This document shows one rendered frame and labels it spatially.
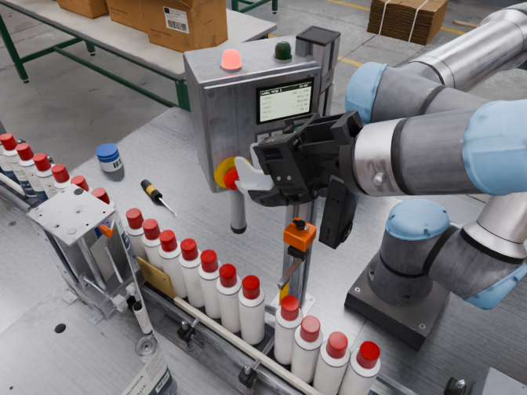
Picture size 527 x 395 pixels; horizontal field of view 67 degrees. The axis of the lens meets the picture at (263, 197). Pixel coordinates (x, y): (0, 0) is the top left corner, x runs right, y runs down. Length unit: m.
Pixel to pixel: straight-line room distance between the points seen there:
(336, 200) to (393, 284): 0.53
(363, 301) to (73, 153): 2.45
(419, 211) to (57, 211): 0.73
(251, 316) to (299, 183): 0.42
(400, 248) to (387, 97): 0.45
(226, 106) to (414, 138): 0.25
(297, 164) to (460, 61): 0.27
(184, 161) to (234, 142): 0.87
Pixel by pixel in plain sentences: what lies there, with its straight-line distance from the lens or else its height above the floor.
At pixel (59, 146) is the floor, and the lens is 3.17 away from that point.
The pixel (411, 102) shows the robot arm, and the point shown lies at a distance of 0.48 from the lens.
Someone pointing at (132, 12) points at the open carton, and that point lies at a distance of 2.60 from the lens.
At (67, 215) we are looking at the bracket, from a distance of 0.87.
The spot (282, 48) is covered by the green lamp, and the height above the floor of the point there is 1.49.
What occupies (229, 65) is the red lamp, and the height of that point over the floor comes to 1.48.
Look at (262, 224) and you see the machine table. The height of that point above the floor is 0.83.
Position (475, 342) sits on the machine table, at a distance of 1.10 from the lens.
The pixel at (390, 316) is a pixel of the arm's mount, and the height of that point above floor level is 0.89.
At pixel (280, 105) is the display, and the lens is 0.55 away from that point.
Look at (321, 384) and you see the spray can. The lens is 0.83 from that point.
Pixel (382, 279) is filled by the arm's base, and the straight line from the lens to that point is 0.97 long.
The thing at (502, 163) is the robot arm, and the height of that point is 1.52.
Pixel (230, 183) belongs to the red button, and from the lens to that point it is 0.58.
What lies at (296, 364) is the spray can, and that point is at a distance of 0.82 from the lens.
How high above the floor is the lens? 1.72
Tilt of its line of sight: 44 degrees down
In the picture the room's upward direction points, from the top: straight up
